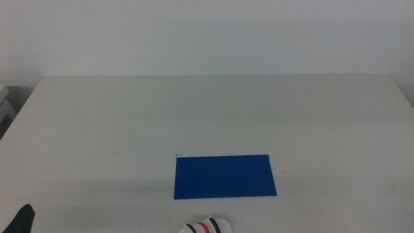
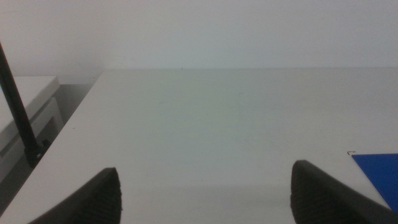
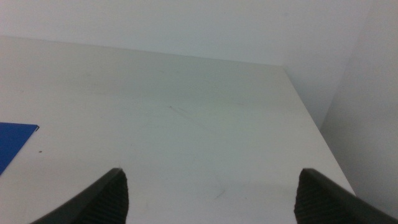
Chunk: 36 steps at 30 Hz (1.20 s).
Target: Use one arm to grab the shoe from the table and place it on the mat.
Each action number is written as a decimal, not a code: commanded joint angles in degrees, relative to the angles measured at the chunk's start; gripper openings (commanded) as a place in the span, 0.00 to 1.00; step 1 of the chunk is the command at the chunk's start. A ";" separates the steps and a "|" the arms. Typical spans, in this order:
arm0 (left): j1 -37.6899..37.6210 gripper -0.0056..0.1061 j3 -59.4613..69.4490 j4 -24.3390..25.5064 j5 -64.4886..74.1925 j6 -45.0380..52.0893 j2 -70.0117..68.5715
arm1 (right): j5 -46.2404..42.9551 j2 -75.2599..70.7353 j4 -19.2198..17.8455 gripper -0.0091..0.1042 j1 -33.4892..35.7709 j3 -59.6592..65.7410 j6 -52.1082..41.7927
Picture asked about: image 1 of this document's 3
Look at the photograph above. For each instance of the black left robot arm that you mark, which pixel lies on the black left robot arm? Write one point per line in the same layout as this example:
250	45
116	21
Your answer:
22	220

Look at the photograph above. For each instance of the blue rectangular mat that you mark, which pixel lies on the blue rectangular mat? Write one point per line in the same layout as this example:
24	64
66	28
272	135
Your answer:
224	176

